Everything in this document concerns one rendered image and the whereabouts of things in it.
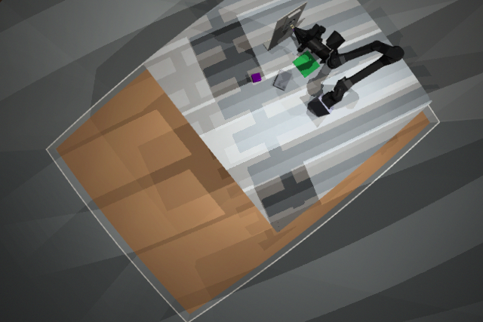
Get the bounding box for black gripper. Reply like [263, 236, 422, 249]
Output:
[294, 24, 323, 53]

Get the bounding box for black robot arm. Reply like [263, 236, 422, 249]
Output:
[315, 31, 405, 109]

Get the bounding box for small purple cube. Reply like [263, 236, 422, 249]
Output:
[251, 72, 262, 83]

